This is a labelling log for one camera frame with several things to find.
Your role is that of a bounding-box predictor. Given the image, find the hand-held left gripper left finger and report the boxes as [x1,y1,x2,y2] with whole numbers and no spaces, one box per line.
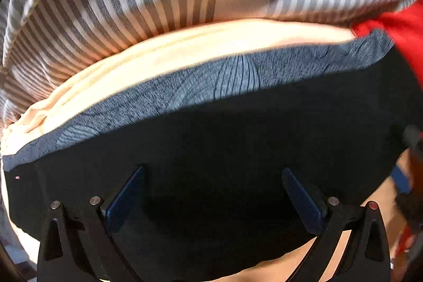
[37,165,148,282]

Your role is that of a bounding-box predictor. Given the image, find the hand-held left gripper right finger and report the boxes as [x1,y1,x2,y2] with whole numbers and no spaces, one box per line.
[282,167,392,282]

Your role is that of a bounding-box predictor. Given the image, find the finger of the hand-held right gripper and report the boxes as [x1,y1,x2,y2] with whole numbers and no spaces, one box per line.
[390,125,423,196]

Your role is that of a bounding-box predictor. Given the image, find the blue-grey patterned cloth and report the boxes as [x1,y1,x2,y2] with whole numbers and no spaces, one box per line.
[2,29,396,171]

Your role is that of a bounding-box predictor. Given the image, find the red cloth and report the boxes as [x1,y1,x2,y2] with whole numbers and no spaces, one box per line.
[351,0,423,88]

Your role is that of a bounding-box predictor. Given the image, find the dark blue patterned cloth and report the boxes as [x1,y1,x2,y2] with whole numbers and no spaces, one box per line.
[0,19,411,282]

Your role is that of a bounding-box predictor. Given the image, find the grey white striped duvet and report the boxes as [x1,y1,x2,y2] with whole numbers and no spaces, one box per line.
[0,0,423,135]

